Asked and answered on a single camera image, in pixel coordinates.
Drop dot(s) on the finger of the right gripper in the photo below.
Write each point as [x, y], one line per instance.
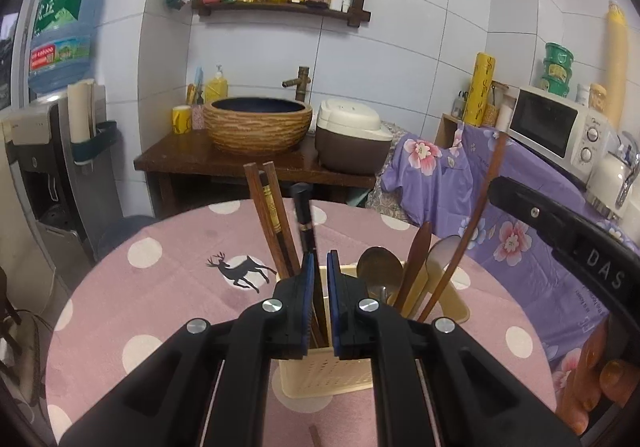
[598, 260]

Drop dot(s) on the pink polka dot tablecloth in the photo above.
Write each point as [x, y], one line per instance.
[156, 281]

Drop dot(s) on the woven basin sink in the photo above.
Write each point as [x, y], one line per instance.
[256, 125]

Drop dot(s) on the white electric kettle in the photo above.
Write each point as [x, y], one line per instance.
[611, 182]

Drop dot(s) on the translucent plastic spoon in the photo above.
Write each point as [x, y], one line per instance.
[450, 303]

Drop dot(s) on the paper cup stack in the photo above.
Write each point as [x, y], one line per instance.
[80, 111]

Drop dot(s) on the dark wooden spoon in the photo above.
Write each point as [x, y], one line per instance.
[418, 251]

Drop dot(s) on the bronze faucet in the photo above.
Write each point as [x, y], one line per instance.
[300, 84]

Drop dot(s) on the yellow mug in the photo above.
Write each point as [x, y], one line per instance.
[181, 119]

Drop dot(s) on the blue water jug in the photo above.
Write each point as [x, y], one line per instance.
[62, 40]

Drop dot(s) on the water dispenser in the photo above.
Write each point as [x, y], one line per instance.
[73, 206]

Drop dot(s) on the white rice cooker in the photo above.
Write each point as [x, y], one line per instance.
[351, 138]

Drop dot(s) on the metal spoon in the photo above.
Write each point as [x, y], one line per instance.
[381, 271]

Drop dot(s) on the yellow wrap roll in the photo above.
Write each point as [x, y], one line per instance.
[480, 86]

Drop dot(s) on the yellow soap dispenser bottle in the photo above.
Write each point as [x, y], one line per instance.
[217, 88]

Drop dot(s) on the white microwave oven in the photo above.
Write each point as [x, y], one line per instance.
[571, 137]

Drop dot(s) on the black chopstick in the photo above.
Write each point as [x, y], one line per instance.
[301, 195]

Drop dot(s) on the dark wooden sink counter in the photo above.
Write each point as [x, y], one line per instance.
[187, 171]

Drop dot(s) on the brown wooden chopstick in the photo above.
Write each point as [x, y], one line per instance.
[261, 194]
[289, 249]
[492, 172]

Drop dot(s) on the purple floral cloth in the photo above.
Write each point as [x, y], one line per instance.
[441, 185]

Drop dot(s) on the green instant noodle cups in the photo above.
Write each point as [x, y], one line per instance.
[557, 72]

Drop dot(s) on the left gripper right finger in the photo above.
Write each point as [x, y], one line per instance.
[433, 383]

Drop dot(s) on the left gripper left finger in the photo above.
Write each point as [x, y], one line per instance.
[207, 384]

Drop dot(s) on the person's right hand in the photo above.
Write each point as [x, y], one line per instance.
[591, 379]

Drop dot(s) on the tall yellow roll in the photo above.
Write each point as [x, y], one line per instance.
[616, 62]

